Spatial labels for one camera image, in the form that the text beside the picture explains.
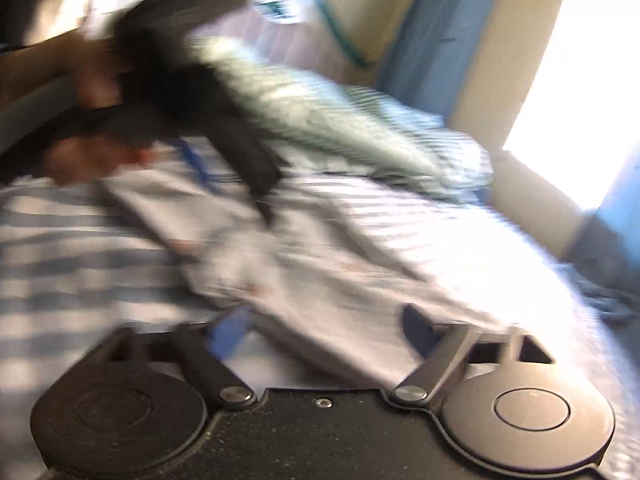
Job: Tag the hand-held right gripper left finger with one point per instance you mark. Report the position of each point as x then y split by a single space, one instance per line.
231 332

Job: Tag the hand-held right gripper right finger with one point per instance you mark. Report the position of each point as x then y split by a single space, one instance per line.
417 330

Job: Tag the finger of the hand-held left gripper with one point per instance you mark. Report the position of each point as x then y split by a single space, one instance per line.
196 162
255 160

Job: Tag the grey printed pants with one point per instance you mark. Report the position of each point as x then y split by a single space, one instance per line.
325 280

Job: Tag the person's left forearm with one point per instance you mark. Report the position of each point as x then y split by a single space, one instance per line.
40 67

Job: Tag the person's left hand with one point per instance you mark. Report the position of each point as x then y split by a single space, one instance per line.
95 157

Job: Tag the green checkered quilt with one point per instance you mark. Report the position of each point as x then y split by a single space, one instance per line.
325 125

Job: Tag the blue star curtain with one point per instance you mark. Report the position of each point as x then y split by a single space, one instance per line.
610 240
440 35

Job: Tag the bright window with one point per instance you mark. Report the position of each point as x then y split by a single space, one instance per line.
590 85

